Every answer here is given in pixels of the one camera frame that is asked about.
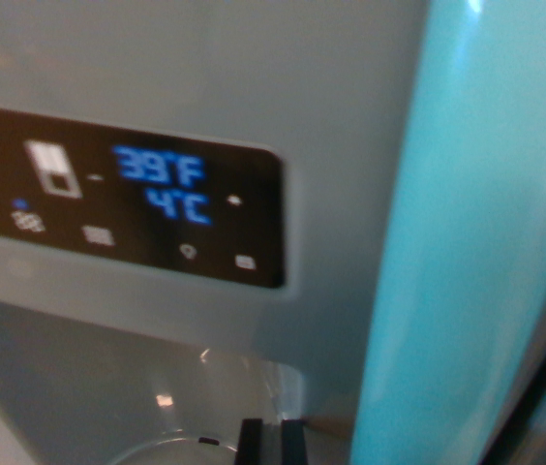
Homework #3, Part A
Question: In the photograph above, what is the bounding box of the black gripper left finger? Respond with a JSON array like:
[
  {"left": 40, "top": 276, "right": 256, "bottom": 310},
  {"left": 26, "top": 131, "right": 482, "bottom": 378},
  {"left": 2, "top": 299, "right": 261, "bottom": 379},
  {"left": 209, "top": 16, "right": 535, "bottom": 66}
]
[{"left": 235, "top": 418, "right": 263, "bottom": 465}]

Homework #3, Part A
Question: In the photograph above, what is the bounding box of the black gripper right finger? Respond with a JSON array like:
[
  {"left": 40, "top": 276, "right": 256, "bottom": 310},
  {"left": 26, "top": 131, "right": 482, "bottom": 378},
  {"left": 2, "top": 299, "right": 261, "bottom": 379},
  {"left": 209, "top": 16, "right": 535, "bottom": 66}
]
[{"left": 280, "top": 418, "right": 311, "bottom": 465}]

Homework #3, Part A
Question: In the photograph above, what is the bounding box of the round water dispenser base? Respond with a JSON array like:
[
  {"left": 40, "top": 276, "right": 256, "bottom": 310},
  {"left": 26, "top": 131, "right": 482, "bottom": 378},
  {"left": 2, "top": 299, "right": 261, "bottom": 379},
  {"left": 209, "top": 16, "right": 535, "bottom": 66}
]
[{"left": 107, "top": 428, "right": 243, "bottom": 465}]

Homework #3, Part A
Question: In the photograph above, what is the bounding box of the black temperature display panel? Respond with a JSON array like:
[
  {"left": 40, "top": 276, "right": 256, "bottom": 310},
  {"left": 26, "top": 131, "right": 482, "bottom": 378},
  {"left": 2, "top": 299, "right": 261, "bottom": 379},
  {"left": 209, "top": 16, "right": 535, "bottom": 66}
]
[{"left": 0, "top": 101, "right": 288, "bottom": 291}]

